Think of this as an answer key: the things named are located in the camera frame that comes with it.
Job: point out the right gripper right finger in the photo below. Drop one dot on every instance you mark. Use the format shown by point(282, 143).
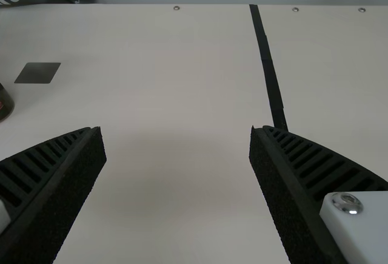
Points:
point(306, 197)

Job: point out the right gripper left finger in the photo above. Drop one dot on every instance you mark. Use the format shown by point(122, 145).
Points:
point(51, 191)

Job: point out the black strip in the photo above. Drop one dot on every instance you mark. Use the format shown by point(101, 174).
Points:
point(266, 63)

